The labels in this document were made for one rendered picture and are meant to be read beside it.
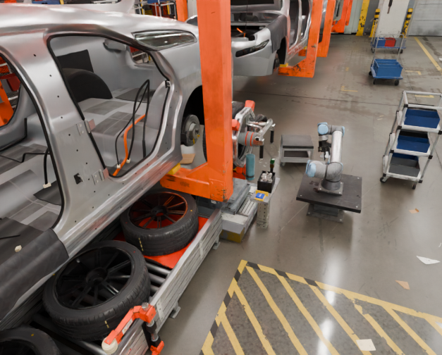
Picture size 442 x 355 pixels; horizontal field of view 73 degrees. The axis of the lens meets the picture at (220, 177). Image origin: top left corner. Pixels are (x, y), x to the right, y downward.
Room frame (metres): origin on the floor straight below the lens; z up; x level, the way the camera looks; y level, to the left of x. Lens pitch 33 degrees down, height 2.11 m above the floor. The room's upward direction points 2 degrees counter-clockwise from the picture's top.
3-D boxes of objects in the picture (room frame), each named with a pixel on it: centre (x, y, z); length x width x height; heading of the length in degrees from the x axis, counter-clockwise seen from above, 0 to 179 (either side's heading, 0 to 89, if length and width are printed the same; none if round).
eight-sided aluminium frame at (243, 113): (2.61, -0.24, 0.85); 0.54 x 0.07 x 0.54; 154
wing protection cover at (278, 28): (5.56, -1.04, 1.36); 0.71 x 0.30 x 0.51; 154
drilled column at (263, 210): (2.29, -0.42, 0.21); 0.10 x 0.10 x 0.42; 64
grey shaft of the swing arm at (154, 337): (1.06, 0.48, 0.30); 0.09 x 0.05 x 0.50; 154
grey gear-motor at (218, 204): (2.42, 0.16, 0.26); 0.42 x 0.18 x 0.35; 64
